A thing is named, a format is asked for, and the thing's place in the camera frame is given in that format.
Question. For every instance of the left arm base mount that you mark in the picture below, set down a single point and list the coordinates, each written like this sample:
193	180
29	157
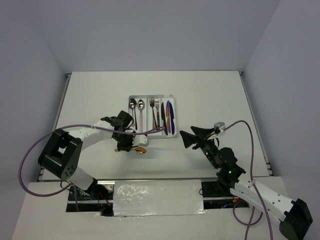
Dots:
102	203

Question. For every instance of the silver foil sheet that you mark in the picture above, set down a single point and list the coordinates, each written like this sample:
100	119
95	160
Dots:
157	198

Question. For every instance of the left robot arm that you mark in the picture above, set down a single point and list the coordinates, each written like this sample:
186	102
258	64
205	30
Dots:
61	153

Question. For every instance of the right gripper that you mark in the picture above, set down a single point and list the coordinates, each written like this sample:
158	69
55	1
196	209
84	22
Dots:
188	139

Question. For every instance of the silver spoon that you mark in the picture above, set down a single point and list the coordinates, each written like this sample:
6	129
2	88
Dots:
132	105

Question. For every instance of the silver fork with black handle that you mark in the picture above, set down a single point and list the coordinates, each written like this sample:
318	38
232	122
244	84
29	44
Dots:
157	106

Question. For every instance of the iridescent rainbow knife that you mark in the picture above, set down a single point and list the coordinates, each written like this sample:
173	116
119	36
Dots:
168	124

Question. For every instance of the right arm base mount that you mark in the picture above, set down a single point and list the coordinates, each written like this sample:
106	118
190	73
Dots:
213	198

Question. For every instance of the black spoon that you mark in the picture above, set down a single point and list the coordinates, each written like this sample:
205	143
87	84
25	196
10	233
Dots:
135	120

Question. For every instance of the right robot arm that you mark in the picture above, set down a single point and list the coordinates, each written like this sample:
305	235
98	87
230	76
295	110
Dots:
293	217

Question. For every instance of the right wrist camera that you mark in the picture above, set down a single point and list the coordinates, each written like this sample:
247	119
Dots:
218	130

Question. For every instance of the copper fork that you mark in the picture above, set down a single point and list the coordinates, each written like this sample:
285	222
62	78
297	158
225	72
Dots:
152	104

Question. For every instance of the gold spoon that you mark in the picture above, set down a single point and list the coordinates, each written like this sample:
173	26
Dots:
139	150

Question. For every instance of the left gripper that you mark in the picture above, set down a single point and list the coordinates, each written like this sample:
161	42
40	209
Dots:
128	147

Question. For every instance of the blue knife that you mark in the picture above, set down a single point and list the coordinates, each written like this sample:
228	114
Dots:
172	118

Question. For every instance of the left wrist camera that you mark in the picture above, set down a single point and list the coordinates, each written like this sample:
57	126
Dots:
140	141

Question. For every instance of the black knife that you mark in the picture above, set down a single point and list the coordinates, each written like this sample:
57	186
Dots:
163	117

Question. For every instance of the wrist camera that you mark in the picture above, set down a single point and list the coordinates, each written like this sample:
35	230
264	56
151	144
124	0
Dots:
218	130
140	141

